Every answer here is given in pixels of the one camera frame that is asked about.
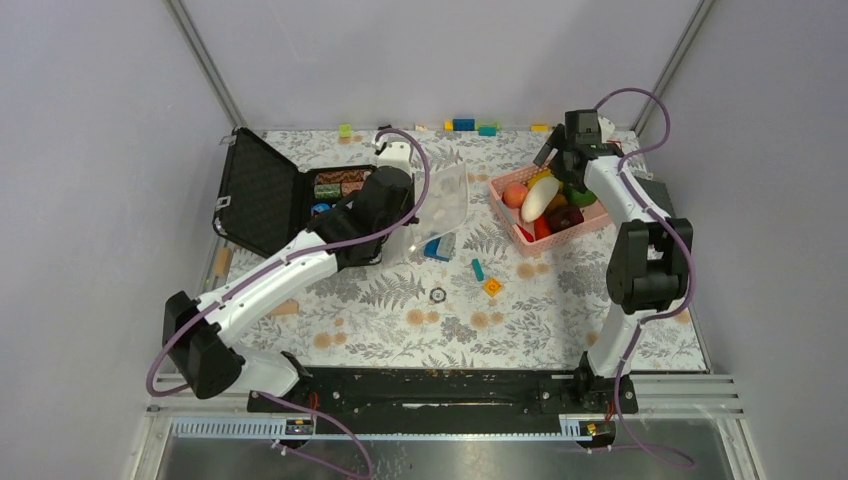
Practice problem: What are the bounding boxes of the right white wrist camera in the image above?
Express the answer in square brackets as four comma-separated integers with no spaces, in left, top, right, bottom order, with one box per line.
[598,114,616,143]

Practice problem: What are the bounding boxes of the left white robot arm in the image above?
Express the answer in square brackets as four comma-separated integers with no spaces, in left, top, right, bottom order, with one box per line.
[163,166,416,411]

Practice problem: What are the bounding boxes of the yellow pepper toy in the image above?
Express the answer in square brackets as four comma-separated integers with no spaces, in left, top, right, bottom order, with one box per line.
[525,169,553,189]

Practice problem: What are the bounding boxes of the dark grey baseplate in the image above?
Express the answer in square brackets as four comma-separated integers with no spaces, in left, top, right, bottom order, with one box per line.
[637,178,677,218]

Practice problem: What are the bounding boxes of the black ring washer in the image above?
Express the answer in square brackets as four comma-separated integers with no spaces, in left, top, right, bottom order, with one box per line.
[430,287,447,304]

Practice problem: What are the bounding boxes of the clear zip top bag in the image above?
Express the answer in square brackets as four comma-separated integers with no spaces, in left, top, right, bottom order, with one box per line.
[403,163,469,253]

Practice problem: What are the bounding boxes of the red chili toy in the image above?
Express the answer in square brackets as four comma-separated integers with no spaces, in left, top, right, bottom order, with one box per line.
[518,216,552,243]

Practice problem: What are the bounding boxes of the blue grey brick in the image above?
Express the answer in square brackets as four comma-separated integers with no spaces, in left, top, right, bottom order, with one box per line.
[424,232,456,262]

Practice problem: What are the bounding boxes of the black open case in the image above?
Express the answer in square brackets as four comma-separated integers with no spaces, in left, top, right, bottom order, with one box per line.
[213,127,376,258]

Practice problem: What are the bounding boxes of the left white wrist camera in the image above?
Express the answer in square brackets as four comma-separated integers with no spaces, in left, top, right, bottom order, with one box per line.
[372,135,414,176]

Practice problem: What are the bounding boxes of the pink plastic basket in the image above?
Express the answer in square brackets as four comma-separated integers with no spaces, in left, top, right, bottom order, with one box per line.
[488,166,611,257]

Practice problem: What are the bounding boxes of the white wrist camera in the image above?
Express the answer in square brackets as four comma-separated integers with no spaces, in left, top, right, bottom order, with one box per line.
[598,114,616,143]
[372,135,414,176]

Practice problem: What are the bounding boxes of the wooden block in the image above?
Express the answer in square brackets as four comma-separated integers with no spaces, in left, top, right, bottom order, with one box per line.
[212,247,233,278]

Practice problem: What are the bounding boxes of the blue brick at wall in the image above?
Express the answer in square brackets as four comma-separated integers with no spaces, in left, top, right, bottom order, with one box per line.
[451,118,476,131]

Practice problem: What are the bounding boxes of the orange square brick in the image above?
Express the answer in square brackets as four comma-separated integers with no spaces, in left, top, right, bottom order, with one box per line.
[482,278,503,297]

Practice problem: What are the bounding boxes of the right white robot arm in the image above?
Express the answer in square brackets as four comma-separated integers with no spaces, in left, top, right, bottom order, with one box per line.
[534,109,693,412]

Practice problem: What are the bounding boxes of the peach toy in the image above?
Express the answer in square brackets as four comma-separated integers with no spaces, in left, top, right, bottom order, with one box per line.
[502,182,529,209]

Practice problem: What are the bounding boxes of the white radish toy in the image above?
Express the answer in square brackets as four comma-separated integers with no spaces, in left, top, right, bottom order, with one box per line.
[520,176,560,223]

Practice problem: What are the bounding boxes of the teal small brick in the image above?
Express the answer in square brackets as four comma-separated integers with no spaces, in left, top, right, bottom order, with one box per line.
[471,258,485,282]

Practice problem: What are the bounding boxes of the dark red eggplant toy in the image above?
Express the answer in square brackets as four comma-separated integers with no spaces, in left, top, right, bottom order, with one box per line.
[546,205,585,233]

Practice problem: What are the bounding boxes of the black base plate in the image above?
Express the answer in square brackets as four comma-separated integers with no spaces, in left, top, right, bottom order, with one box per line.
[247,367,639,434]

